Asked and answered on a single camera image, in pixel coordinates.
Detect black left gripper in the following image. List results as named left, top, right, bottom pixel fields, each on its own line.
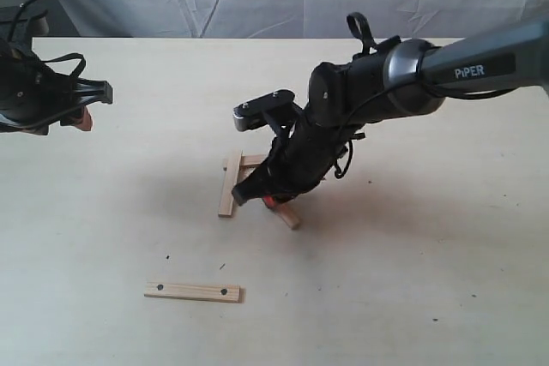
left=1, top=48, right=113, bottom=135

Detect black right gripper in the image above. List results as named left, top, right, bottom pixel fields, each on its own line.
left=232, top=121, right=356, bottom=208

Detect short wood strip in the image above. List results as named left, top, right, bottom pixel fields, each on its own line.
left=274, top=203, right=301, bottom=230

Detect wood strip with metal dots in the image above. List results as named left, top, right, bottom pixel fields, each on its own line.
left=222, top=153, right=267, bottom=171

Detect thin wood strip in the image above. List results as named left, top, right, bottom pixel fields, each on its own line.
left=218, top=150, right=242, bottom=218

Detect wood strip with black dots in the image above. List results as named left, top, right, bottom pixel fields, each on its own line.
left=143, top=282, right=243, bottom=303

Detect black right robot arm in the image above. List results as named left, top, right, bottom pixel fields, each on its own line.
left=232, top=12, right=548, bottom=205

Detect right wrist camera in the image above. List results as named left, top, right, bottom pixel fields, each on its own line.
left=233, top=89, right=301, bottom=134

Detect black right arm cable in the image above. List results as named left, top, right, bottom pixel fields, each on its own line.
left=325, top=12, right=549, bottom=181

